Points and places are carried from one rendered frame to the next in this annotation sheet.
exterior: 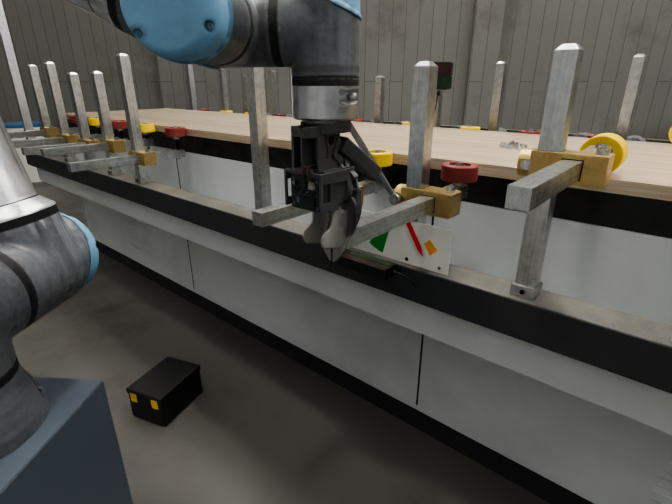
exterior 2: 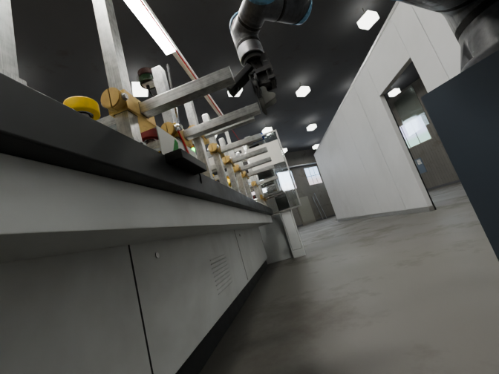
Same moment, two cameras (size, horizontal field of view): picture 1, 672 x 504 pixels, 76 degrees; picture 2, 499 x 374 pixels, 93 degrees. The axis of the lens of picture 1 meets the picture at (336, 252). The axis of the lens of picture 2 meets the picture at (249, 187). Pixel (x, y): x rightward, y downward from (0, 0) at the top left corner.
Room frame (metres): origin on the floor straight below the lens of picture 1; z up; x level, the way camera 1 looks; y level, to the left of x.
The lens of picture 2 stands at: (1.13, 0.57, 0.44)
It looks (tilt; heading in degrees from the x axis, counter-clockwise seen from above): 11 degrees up; 238
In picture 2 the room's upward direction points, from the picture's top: 17 degrees counter-clockwise
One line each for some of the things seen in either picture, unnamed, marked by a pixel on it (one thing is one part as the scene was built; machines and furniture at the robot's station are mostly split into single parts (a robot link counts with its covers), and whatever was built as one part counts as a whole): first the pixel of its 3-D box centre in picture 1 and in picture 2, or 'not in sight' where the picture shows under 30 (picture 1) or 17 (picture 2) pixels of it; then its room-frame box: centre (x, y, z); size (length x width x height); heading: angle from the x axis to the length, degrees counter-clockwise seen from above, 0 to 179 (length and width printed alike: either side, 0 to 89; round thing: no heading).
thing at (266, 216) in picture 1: (328, 199); (152, 107); (0.99, 0.02, 0.82); 0.44 x 0.03 x 0.04; 139
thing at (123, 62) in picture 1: (133, 122); not in sight; (1.71, 0.78, 0.93); 0.04 x 0.04 x 0.48; 49
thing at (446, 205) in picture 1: (426, 199); (176, 136); (0.88, -0.19, 0.85); 0.14 x 0.06 x 0.05; 49
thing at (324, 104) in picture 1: (327, 104); (251, 55); (0.61, 0.01, 1.05); 0.10 x 0.09 x 0.05; 50
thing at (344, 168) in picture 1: (323, 166); (260, 73); (0.61, 0.02, 0.96); 0.09 x 0.08 x 0.12; 140
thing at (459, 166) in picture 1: (457, 187); (151, 145); (0.95, -0.28, 0.85); 0.08 x 0.08 x 0.11
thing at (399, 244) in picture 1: (396, 239); (182, 154); (0.90, -0.13, 0.75); 0.26 x 0.01 x 0.10; 49
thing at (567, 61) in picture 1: (543, 195); (199, 144); (0.73, -0.36, 0.89); 0.04 x 0.04 x 0.48; 49
